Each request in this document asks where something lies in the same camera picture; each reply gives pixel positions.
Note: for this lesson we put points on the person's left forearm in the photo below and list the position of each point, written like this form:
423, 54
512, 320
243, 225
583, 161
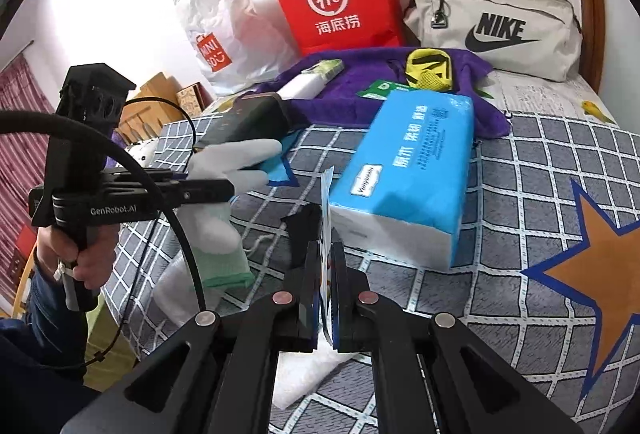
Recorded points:
30, 364

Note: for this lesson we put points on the white tissue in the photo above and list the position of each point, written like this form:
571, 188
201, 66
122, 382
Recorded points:
300, 379

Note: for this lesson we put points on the dark green packet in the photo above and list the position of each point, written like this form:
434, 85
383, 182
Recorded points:
375, 89

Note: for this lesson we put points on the grey zip bag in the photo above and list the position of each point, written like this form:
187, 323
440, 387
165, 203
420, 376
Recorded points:
495, 24

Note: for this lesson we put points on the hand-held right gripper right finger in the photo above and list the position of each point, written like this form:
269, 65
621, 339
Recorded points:
345, 274

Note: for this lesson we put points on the patterned brown box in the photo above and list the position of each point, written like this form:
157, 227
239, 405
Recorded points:
190, 96

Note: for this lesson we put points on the yellow black pouch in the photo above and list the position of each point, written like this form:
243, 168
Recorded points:
427, 71

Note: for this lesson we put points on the red curtain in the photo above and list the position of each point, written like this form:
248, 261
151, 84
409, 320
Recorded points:
22, 89

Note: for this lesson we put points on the printed paper card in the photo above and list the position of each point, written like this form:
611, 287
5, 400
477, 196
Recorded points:
327, 209

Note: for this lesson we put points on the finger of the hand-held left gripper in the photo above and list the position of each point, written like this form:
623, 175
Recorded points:
200, 191
150, 174

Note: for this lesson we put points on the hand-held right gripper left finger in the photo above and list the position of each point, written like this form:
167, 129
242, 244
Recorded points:
305, 274

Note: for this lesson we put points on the person's left hand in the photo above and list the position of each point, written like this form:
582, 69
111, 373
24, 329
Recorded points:
95, 264

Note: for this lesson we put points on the dark green tin box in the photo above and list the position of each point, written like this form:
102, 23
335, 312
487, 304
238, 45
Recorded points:
250, 114

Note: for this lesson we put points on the white plastic shopping bag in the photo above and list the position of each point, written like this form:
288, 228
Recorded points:
225, 24

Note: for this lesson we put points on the grey checked star blanket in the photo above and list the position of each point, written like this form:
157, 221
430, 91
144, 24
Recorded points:
500, 214

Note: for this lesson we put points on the light green white packet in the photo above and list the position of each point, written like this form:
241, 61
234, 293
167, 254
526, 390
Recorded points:
300, 86

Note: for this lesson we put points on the purple towel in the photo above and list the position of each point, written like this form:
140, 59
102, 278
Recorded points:
330, 109

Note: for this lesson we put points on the white knit glove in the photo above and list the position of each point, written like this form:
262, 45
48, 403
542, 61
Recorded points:
220, 214

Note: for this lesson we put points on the blue tissue pack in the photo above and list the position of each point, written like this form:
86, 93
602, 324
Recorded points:
410, 174

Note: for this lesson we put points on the wooden headboard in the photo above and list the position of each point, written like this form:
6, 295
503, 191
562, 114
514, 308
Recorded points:
150, 109

